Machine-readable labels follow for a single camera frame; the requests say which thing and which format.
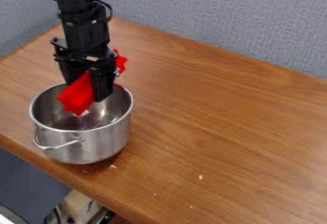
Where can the stainless steel pot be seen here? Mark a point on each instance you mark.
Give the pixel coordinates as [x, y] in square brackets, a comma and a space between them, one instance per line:
[82, 139]

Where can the beige box under table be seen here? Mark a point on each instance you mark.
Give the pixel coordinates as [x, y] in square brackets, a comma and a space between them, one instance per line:
[82, 209]

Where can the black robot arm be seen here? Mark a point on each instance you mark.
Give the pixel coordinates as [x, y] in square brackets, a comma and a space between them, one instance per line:
[83, 5]

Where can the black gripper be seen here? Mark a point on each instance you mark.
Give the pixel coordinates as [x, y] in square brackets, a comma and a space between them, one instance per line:
[83, 50]

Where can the red block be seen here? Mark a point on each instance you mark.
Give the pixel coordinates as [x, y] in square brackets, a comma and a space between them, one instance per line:
[76, 96]

